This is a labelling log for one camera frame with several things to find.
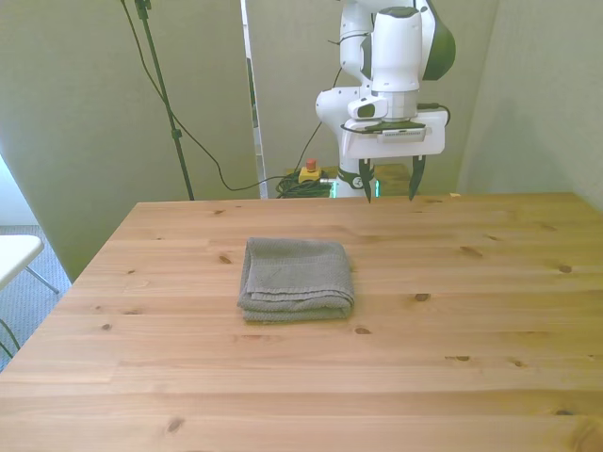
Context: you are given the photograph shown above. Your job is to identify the white folding chair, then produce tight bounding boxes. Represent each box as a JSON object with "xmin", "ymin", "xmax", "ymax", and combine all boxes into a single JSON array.
[{"xmin": 0, "ymin": 234, "xmax": 61, "ymax": 362}]

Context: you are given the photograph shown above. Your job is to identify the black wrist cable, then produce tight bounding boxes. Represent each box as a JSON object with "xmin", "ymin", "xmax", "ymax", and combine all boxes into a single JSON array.
[{"xmin": 416, "ymin": 102, "xmax": 451, "ymax": 127}]

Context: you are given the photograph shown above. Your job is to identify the grey folded towel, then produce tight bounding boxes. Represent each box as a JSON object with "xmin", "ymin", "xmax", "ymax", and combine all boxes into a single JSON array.
[{"xmin": 236, "ymin": 236, "xmax": 356, "ymax": 324}]

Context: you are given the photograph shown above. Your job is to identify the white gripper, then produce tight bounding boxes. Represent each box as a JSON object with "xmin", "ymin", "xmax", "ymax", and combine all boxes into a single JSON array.
[{"xmin": 341, "ymin": 108, "xmax": 447, "ymax": 204}]

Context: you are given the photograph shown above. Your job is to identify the wooden robot base block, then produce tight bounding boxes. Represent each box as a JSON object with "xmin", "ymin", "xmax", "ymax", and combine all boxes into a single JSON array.
[{"xmin": 374, "ymin": 163, "xmax": 416, "ymax": 197}]

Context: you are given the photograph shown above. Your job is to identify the white upright panel edge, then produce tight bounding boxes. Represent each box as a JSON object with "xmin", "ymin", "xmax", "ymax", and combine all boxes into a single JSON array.
[{"xmin": 240, "ymin": 0, "xmax": 270, "ymax": 200}]

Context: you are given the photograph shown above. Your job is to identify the black tripod stand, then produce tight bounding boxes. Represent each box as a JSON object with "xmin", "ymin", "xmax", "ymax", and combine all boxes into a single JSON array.
[{"xmin": 120, "ymin": 0, "xmax": 196, "ymax": 202}]

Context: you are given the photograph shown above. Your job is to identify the yellow emergency stop button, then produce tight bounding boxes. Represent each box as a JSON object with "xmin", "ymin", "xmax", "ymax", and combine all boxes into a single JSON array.
[{"xmin": 298, "ymin": 158, "xmax": 322, "ymax": 186}]

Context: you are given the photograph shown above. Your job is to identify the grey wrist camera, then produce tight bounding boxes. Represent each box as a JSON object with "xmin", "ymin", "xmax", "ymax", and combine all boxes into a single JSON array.
[{"xmin": 375, "ymin": 122, "xmax": 432, "ymax": 143}]

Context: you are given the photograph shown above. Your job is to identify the black coiled cable bundle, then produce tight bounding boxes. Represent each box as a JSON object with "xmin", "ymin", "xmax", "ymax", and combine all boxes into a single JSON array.
[{"xmin": 274, "ymin": 172, "xmax": 334, "ymax": 200}]

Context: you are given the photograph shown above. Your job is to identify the black thin cable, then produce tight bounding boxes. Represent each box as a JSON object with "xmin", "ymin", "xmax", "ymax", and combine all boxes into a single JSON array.
[{"xmin": 121, "ymin": 0, "xmax": 341, "ymax": 192}]

